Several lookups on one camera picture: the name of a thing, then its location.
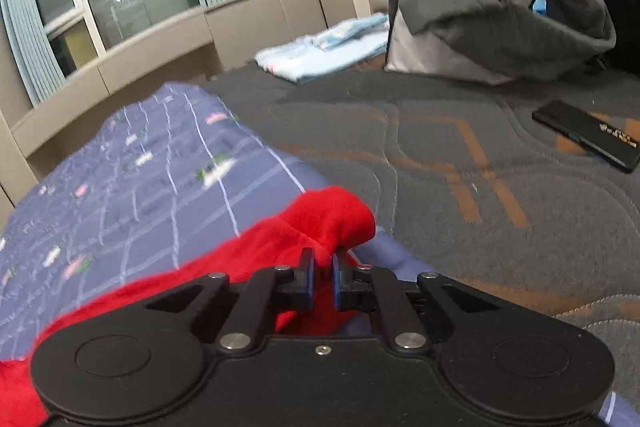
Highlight red pants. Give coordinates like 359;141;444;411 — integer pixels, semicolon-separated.
0;186;377;427

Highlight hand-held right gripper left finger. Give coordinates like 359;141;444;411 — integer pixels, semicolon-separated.
144;248;316;353

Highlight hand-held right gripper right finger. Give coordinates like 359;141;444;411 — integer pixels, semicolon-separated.
332;248;502;353

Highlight black flat box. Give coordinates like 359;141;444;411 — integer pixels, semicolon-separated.
531;99;640;174

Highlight white pillow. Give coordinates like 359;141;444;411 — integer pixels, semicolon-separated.
383;7;532;86

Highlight light blue folded blanket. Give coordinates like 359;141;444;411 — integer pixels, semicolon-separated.
255;13;391;86

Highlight blue floral checked quilt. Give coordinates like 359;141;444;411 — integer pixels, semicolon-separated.
0;82;426;427

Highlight beige window cabinet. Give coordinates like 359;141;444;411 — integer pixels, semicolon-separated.
0;0;281;228

